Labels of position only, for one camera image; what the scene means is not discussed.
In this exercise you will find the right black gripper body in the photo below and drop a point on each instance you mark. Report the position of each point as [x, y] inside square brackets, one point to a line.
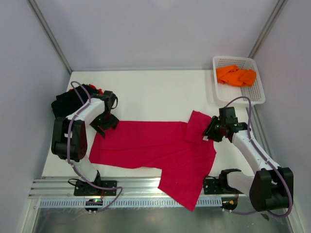
[214, 129]

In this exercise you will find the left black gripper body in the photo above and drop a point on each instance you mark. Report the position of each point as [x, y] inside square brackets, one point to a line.
[104, 120]

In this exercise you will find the magenta t shirt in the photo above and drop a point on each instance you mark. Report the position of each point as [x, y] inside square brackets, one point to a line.
[178, 149]

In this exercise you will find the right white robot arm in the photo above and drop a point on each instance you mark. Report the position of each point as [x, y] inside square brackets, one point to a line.
[271, 186]

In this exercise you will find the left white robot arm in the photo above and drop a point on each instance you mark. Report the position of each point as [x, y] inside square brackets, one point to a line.
[69, 140]

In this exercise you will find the red folded t shirt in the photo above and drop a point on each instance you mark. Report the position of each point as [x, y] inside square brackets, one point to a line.
[91, 89]

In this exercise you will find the white perforated plastic basket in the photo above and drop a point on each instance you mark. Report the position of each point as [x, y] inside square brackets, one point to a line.
[224, 93]

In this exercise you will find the black folded t shirt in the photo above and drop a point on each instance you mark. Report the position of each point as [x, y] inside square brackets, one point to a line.
[67, 103]

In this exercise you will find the orange t shirt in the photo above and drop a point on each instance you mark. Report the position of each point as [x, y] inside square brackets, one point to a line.
[233, 76]

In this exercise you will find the right black controller board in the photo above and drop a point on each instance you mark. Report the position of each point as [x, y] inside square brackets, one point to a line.
[229, 203]

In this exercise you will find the black controller board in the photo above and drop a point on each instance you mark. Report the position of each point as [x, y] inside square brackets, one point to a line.
[93, 205]
[229, 203]

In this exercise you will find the left black controller board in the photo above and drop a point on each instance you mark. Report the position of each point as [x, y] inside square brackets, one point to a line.
[93, 205]

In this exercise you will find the aluminium side rail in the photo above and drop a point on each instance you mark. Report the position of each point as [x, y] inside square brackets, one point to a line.
[258, 129]

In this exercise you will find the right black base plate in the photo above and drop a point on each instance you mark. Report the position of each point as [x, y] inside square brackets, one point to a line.
[216, 185]

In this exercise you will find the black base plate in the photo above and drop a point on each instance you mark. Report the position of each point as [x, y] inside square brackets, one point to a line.
[84, 189]
[216, 185]

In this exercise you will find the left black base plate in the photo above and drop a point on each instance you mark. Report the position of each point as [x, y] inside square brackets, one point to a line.
[84, 189]

